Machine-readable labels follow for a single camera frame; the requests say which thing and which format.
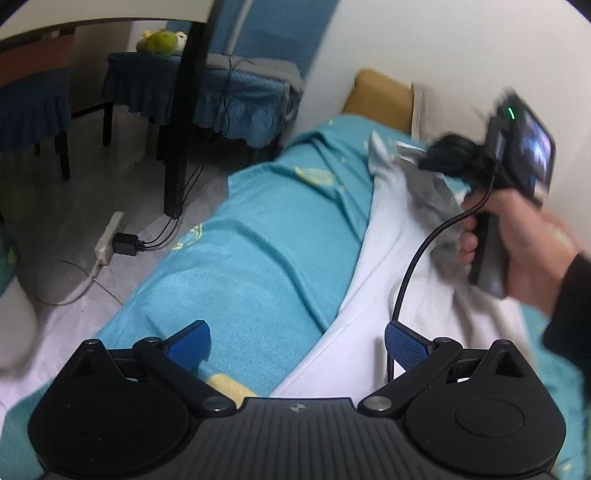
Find beige pillow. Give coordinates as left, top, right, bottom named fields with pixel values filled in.
left=410, top=82, right=500, bottom=149

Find black charger cables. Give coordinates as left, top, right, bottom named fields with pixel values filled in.
left=137, top=131, right=218, bottom=250

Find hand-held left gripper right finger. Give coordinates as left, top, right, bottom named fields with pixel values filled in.
left=359, top=322, right=532, bottom=416

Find white power strip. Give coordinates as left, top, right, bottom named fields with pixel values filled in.
left=94, top=211, right=126, bottom=265

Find black charger plug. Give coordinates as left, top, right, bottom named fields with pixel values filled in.
left=113, top=233, right=140, bottom=256

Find grey cloth on chair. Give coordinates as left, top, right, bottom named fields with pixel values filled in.
left=207, top=52, right=304, bottom=95

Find chair with dark blue cover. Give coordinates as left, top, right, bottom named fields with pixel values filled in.
left=0, top=68, right=73, bottom=182

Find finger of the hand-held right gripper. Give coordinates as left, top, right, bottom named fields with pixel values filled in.
left=418, top=133, right=490, bottom=179

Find yellow cushion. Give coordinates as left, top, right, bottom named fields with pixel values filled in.
left=342, top=69, right=415, bottom=136

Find white power cable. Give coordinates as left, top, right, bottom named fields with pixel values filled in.
left=36, top=260, right=126, bottom=306

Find yellow sponge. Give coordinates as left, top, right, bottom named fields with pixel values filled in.
left=205, top=374, right=258, bottom=409

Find desk with black leg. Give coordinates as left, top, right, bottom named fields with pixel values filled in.
left=0, top=0, right=221, bottom=220

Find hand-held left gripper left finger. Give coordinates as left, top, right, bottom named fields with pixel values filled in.
left=65, top=320, right=236, bottom=415

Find white cloth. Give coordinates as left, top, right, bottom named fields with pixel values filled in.
left=270, top=182, right=548, bottom=401

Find green plush toy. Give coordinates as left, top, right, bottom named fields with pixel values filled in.
left=136, top=28, right=188, bottom=57

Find thin black cable on chair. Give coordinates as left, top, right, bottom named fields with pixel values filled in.
left=221, top=52, right=252, bottom=136

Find table with blue cloth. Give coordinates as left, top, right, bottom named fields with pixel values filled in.
left=100, top=50, right=304, bottom=163

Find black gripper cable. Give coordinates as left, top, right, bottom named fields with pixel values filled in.
left=383, top=168, right=502, bottom=385

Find person's right forearm black sleeve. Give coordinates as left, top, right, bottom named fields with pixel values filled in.
left=542, top=250, right=591, bottom=376

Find grey garment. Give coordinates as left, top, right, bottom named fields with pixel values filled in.
left=367, top=130, right=481, bottom=283

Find person's right hand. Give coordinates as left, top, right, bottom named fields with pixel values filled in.
left=458, top=188, right=581, bottom=320

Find teal printed blanket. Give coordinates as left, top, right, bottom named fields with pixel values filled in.
left=0, top=115, right=587, bottom=464

